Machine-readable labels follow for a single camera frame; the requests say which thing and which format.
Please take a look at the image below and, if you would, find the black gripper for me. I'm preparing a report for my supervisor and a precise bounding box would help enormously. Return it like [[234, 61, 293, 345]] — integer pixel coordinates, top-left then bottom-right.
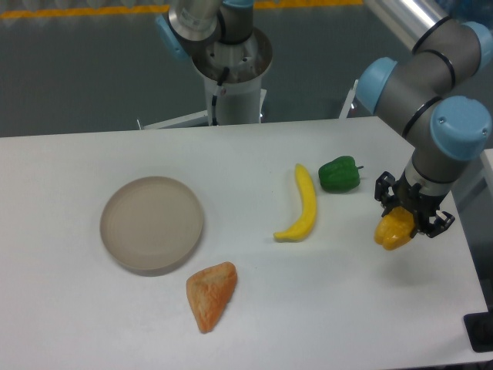
[[374, 171, 455, 238]]

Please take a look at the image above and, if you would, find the yellow bell pepper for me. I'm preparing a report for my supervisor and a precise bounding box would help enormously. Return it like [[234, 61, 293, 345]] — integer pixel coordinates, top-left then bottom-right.
[[374, 207, 414, 251]]

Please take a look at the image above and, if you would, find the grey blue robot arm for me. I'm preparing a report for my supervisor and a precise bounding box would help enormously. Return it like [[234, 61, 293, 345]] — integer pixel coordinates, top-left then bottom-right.
[[156, 1, 492, 242]]

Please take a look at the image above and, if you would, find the green bell pepper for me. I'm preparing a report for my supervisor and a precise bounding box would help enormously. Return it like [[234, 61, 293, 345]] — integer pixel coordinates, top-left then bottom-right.
[[318, 156, 364, 193]]

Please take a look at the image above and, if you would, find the beige round plate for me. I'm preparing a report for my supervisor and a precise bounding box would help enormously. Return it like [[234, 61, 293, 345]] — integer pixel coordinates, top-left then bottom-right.
[[99, 177, 204, 277]]

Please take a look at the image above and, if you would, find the yellow banana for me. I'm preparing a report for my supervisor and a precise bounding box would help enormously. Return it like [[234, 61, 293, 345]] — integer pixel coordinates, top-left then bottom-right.
[[273, 163, 317, 242]]

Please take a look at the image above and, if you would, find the black object at table edge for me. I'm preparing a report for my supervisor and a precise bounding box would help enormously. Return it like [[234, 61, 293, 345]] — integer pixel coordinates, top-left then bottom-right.
[[463, 311, 492, 353]]

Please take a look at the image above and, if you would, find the orange triangular bread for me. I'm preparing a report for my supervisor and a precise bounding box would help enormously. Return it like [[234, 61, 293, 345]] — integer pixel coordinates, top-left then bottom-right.
[[186, 261, 238, 334]]

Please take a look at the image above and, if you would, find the white bracket behind table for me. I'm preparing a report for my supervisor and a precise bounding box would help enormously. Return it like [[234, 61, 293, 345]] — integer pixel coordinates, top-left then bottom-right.
[[338, 79, 376, 119]]

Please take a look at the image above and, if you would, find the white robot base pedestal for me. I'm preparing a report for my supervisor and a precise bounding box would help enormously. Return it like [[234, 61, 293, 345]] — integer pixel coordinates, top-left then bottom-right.
[[139, 28, 273, 130]]

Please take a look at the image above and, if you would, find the black cable on pedestal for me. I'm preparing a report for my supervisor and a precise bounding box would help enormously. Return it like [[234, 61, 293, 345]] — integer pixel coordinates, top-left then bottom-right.
[[210, 66, 231, 126]]

